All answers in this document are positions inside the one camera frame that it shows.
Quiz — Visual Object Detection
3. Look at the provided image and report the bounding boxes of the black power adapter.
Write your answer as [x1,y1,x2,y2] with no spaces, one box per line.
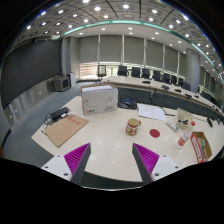
[49,106,71,122]

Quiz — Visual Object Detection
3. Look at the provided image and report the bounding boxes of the clear red-capped water bottle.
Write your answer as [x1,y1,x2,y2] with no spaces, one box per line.
[175,120,197,150]

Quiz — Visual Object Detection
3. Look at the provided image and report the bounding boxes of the round ceiling lights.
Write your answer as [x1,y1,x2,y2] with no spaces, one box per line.
[19,0,224,78]

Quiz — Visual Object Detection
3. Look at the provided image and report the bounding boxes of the black pen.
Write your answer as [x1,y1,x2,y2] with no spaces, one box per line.
[161,107,176,118]

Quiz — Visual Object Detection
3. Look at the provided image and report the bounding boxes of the white printed paper sheet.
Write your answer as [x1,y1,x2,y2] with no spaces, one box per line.
[137,103,167,122]

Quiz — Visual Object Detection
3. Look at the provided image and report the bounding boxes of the small long white box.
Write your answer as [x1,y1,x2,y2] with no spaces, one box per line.
[165,119,180,133]

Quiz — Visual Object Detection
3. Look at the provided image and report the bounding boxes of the black desk phone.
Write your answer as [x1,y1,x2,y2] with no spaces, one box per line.
[117,95,138,110]

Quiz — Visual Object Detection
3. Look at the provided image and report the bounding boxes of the flat round red coaster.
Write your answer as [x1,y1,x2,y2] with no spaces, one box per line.
[149,128,161,139]

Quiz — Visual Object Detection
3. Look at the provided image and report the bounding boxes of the brown cardboard sheet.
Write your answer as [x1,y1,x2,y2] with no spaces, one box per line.
[44,114,90,148]

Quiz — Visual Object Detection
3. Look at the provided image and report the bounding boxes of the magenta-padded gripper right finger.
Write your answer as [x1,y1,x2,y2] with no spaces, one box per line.
[131,142,183,186]

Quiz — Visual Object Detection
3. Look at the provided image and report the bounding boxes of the white copy paper box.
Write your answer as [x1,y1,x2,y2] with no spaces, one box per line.
[80,83,119,117]

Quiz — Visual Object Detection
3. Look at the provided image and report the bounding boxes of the row of black office chairs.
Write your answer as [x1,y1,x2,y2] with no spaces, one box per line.
[96,64,193,91]

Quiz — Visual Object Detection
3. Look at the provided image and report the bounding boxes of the grey box monitor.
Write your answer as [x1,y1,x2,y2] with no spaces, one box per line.
[53,75,72,93]

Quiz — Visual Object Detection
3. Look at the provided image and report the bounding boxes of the white desk organizer box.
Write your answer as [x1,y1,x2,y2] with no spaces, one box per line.
[175,107,194,131]

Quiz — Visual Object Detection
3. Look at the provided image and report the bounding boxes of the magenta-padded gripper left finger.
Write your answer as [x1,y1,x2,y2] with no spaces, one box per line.
[40,142,92,186]

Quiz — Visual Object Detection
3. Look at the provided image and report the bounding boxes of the red and cream mug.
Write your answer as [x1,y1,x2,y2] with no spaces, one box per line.
[125,117,142,137]

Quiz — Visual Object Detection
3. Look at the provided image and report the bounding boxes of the open brown cardboard box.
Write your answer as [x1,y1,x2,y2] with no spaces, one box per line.
[189,131,213,164]

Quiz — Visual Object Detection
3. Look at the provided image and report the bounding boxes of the long curved conference desk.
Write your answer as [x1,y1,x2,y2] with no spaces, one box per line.
[101,75,224,118]

